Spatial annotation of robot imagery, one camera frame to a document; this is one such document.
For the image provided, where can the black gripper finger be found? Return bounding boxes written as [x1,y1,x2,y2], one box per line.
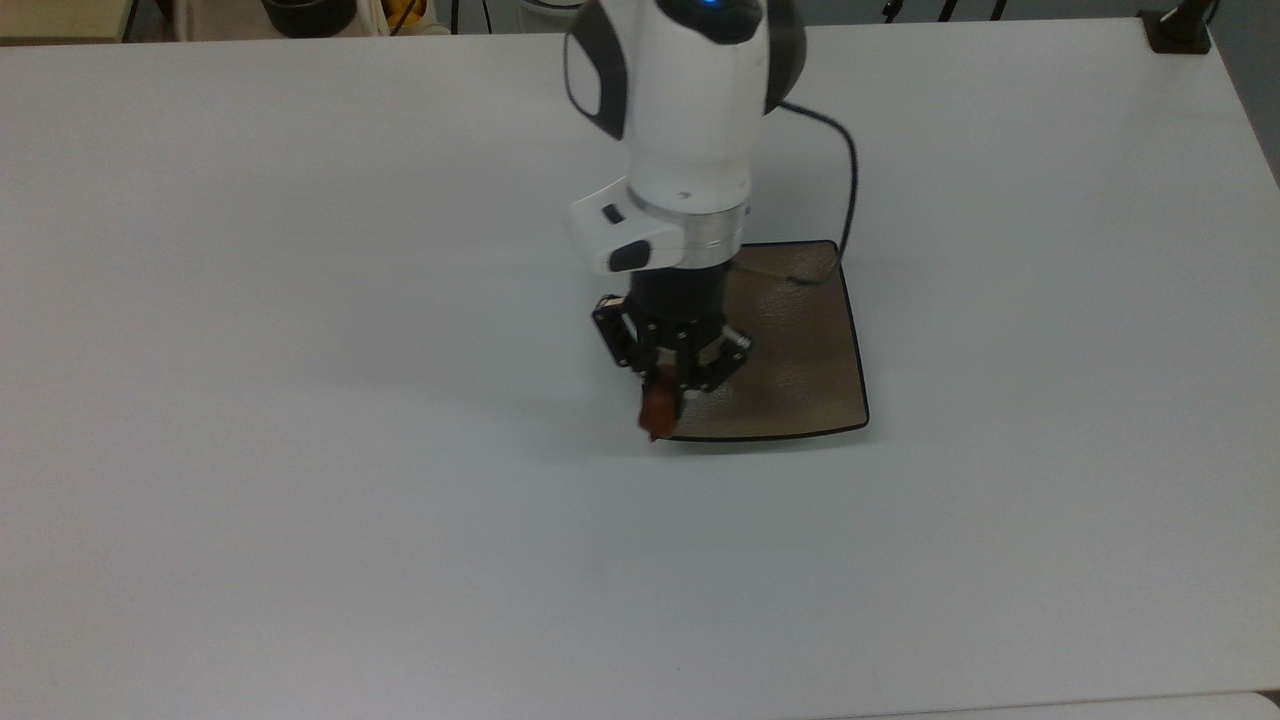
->
[591,295,674,388]
[679,324,754,397]

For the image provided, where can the square brown ceramic plate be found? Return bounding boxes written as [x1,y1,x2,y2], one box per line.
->
[664,239,871,443]

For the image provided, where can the black table clamp mount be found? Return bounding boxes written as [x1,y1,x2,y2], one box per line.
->
[1139,0,1219,55]

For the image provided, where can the small brown round food item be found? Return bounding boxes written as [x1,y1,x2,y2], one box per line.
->
[639,384,684,443]

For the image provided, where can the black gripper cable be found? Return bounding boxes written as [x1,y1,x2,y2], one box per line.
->
[778,99,861,287]

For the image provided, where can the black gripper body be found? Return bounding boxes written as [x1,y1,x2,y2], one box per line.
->
[627,262,732,338]

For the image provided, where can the black round container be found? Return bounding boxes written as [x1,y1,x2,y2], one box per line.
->
[261,0,359,40]

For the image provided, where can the light wooden board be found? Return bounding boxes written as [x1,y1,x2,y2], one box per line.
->
[0,0,137,47]

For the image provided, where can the black stand legs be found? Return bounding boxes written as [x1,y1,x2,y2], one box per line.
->
[880,0,1011,24]

